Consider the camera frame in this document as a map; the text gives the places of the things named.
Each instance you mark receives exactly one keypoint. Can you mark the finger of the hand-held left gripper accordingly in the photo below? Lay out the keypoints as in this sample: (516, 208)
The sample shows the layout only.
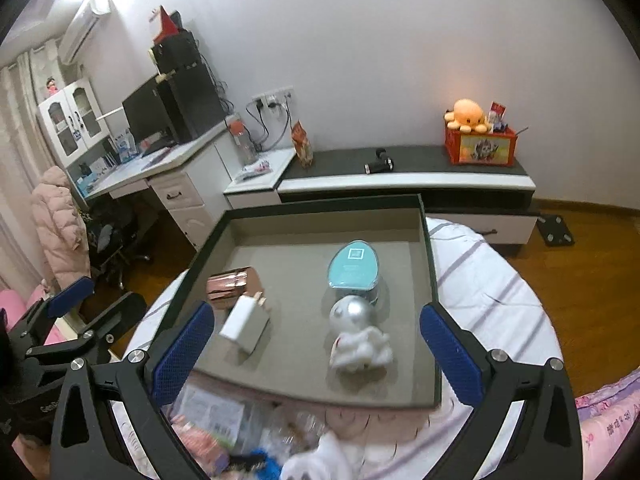
(117, 312)
(70, 296)

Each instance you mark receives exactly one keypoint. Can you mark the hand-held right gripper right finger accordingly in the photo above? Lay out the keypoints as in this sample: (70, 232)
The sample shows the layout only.
(450, 355)

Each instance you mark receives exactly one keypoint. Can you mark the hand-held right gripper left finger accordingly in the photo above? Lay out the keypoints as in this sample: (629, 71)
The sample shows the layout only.
(185, 350)

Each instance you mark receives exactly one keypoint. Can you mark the clear plastic box green label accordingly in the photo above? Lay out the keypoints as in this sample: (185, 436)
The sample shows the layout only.
(207, 412)

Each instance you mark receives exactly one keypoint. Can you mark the pink box with black rim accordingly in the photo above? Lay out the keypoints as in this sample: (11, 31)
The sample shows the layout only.
(280, 260)

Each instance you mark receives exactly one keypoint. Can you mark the pink fleece blanket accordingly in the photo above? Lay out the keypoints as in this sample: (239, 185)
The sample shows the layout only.
(15, 305)

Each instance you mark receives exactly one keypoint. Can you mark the white block charger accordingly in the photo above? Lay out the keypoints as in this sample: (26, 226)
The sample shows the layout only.
(245, 325)

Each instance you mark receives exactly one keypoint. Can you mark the white striped quilt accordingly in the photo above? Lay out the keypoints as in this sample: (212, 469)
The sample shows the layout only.
(500, 310)

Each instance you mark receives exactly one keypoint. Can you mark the black office chair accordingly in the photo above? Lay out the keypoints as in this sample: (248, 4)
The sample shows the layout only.
(112, 240)

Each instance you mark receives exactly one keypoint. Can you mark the pink down jacket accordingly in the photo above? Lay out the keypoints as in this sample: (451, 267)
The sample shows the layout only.
(57, 220)

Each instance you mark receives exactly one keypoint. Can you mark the rose gold cylinder tin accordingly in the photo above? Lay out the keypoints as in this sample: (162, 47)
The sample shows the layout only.
(230, 282)

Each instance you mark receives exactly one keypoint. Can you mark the pink packet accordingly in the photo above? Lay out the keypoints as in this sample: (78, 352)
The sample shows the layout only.
(200, 452)

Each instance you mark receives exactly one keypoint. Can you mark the white round-headed figurine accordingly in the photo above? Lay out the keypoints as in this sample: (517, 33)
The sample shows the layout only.
(350, 316)

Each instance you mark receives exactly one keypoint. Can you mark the clear plastic wrapper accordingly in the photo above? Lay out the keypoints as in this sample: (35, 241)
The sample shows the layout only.
(290, 425)

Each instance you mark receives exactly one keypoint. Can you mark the white desk with drawers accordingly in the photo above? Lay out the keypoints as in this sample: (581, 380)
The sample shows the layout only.
(172, 192)

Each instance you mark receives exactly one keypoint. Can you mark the teal egg-shaped case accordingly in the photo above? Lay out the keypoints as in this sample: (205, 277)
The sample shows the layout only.
(352, 265)

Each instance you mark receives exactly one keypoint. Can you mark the blue fuzzy item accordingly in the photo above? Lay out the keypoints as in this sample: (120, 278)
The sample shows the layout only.
(257, 467)

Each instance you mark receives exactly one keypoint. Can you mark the blue white boxes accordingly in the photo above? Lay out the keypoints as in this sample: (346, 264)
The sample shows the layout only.
(125, 146)

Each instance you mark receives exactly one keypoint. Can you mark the black floor scale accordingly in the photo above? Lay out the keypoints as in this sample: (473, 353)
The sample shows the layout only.
(556, 230)

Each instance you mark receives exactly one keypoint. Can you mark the white fluffy item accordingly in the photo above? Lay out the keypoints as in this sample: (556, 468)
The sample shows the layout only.
(320, 460)

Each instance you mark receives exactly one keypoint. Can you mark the white bedside cabinet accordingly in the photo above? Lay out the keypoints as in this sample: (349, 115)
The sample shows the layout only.
(250, 195)

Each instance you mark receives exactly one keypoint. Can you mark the pink printed blanket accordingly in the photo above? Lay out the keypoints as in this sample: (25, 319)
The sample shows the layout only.
(610, 420)

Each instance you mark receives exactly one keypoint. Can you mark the white hutch cabinet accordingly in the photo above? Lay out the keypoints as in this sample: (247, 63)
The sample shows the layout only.
(55, 120)

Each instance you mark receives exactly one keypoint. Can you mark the low black white cabinet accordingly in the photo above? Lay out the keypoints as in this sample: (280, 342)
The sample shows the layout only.
(425, 180)

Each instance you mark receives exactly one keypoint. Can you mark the pale curtain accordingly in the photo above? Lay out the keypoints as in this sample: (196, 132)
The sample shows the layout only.
(20, 125)

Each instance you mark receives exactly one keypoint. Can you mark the small colourful packets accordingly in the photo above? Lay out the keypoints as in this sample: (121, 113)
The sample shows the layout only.
(255, 169)

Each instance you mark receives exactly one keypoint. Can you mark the black computer monitor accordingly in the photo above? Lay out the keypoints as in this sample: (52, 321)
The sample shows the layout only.
(145, 110)

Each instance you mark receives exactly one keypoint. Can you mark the black dumbbell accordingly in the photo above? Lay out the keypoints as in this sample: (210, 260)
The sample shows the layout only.
(380, 162)

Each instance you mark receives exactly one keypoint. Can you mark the red storage crate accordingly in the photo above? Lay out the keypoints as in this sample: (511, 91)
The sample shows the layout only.
(480, 150)

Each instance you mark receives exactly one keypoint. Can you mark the small pink doll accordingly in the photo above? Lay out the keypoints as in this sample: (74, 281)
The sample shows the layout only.
(51, 86)

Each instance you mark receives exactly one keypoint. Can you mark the water bottle orange lid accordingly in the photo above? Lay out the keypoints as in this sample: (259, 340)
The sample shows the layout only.
(245, 142)

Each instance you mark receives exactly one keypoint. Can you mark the black computer tower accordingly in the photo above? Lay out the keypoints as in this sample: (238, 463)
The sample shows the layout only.
(192, 105)

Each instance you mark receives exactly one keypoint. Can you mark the orange snack bag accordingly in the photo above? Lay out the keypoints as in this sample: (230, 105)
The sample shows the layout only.
(302, 147)

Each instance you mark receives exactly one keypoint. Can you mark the orange octopus plush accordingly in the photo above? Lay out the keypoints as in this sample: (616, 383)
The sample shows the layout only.
(465, 115)

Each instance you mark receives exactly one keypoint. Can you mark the red white packet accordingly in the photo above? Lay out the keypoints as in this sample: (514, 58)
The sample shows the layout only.
(497, 112)

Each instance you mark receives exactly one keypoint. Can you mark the black box on tower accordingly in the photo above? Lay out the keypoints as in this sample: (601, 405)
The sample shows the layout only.
(175, 52)

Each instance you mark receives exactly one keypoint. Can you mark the white air conditioner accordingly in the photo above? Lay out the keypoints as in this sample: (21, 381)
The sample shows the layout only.
(82, 27)

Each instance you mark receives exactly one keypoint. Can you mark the red pointed paper item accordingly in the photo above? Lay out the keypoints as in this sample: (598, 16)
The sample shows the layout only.
(165, 25)

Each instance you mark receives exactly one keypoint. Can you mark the white wall socket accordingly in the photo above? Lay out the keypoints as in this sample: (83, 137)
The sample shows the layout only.
(280, 94)

